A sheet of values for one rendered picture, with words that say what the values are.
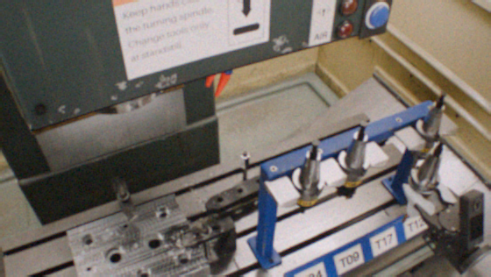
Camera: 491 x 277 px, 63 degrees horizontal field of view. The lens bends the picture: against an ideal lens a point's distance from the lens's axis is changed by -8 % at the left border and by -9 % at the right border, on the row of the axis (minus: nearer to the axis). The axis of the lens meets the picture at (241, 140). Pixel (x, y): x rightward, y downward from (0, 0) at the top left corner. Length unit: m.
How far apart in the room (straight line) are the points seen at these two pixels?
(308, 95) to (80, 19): 1.72
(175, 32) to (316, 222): 0.86
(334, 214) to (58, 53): 0.95
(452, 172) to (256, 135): 0.80
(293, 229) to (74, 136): 0.68
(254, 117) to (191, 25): 1.50
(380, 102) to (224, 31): 1.30
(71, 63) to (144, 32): 0.07
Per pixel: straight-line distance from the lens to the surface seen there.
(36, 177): 1.45
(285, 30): 0.49
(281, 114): 1.94
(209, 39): 0.45
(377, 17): 0.55
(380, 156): 0.95
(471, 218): 0.86
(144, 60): 0.43
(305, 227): 1.18
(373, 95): 1.73
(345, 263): 1.10
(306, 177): 0.83
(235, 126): 1.87
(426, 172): 0.90
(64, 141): 1.33
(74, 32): 0.40
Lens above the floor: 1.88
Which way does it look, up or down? 46 degrees down
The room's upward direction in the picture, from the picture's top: straight up
